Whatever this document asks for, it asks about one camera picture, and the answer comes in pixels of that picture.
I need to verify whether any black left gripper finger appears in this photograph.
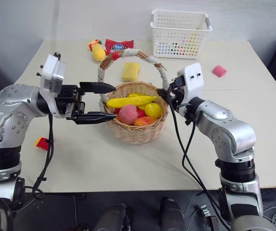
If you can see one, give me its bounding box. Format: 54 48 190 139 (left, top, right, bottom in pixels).
71 111 118 125
76 81 117 95

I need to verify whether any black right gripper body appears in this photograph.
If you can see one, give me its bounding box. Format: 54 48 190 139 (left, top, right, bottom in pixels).
168 75 186 109

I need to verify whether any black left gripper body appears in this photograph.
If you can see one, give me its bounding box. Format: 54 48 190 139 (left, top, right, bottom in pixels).
55 84 86 121

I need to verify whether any white perforated plastic basket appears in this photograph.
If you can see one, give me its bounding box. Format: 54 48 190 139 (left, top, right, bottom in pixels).
149 9 213 60

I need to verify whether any yellow toy lemon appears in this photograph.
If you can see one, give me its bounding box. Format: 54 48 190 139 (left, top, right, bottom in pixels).
144 102 163 119

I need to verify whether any orange toy mango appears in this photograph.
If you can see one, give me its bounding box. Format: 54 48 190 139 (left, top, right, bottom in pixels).
133 116 158 127

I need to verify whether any pink toy peach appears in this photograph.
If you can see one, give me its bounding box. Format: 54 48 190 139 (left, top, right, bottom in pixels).
118 104 139 126

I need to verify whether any yellow pear toy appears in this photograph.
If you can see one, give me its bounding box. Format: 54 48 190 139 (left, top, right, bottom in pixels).
92 44 106 61

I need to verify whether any yellow toy banana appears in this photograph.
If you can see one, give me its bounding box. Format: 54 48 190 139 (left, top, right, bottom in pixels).
106 95 158 109

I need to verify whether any yellow sponge block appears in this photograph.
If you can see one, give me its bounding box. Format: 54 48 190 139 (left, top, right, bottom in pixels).
121 62 141 82

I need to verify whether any small colourful toy box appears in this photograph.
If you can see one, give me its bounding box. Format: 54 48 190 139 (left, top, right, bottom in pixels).
87 38 103 51

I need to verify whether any pink foam block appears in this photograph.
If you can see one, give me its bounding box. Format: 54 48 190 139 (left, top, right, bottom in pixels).
211 64 227 78

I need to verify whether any red snack packet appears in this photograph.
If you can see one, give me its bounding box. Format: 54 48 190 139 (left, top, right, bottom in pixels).
104 38 134 55

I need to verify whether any red and yellow block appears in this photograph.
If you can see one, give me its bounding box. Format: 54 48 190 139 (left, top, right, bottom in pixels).
33 137 50 151

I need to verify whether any dark rounded shape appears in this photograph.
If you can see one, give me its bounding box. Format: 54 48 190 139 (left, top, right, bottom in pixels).
95 204 129 231
160 198 187 231

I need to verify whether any small metal connector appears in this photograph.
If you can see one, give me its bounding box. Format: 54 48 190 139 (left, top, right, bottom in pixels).
199 204 217 228

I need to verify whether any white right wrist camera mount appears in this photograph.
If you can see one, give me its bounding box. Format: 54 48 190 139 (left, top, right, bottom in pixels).
177 63 205 114

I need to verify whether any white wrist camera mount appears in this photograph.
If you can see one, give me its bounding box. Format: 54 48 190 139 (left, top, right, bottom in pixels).
177 63 205 114
37 51 68 99

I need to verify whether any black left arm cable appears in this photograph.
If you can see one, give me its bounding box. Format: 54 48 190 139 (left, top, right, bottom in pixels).
7 113 55 212

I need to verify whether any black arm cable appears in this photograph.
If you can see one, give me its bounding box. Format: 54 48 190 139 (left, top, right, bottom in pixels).
168 101 232 231
7 113 55 212
181 117 225 217

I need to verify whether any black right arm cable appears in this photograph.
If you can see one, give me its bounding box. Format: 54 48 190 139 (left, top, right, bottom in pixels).
168 101 232 231
181 117 225 217

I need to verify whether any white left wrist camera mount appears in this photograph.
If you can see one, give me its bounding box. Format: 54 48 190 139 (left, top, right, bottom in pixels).
37 51 68 99

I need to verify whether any wicker basket with handle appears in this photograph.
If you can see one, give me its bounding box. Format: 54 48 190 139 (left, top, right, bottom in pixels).
96 48 170 144

